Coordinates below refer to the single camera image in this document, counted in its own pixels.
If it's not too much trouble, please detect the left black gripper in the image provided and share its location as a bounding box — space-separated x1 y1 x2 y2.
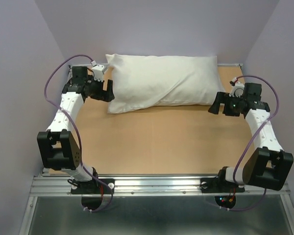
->
85 75 115 103

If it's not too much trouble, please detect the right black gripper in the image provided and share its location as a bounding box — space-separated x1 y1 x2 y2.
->
207 92 245 116

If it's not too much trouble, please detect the cream pillowcase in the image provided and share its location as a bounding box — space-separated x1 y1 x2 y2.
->
106 54 225 114

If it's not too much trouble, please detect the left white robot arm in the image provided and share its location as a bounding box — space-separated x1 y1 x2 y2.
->
37 64 115 193

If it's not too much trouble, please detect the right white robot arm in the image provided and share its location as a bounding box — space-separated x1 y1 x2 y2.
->
208 80 294 191

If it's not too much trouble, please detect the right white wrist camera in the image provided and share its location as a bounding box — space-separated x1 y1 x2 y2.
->
229 77 245 98

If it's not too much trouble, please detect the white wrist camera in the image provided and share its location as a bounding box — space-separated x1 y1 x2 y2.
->
91 61 109 82
229 77 245 98

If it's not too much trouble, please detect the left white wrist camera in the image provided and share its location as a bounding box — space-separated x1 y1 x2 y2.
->
91 61 109 82

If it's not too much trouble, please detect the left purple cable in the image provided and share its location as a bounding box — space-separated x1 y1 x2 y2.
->
43 55 115 213

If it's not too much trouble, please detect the purple cable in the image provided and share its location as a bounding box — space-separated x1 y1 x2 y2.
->
43 55 115 213
219 75 282 212

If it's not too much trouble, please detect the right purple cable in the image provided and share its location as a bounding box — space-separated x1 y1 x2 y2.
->
219 75 282 212

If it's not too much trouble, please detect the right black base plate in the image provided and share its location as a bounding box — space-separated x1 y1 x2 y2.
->
199 178 245 193

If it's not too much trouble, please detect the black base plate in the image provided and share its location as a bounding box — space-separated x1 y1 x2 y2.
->
67 178 114 195
199 178 245 193

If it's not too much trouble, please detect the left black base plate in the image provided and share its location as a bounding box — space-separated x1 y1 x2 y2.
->
67 178 114 195

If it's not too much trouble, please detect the aluminium rail frame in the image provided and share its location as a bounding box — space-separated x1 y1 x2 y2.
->
19 63 294 235

